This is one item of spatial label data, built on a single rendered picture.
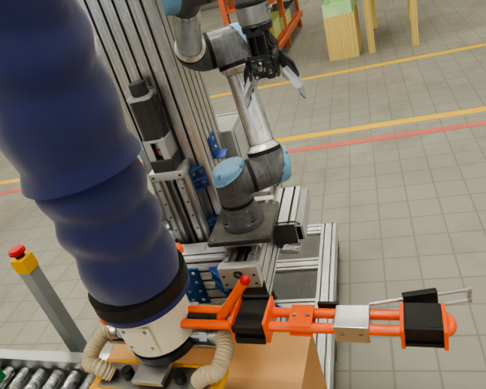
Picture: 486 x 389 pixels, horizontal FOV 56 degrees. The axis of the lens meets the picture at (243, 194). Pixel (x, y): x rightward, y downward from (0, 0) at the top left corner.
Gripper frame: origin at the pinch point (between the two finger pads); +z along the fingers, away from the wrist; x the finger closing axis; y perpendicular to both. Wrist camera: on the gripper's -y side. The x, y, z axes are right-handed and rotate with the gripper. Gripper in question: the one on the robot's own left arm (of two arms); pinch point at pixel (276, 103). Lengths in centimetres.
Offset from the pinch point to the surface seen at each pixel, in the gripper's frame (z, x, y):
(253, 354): 58, -15, 30
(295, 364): 58, -3, 34
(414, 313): 31, 26, 42
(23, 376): 98, -133, 8
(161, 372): 42, -30, 48
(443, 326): 32, 31, 45
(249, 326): 31, -7, 44
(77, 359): 93, -105, 4
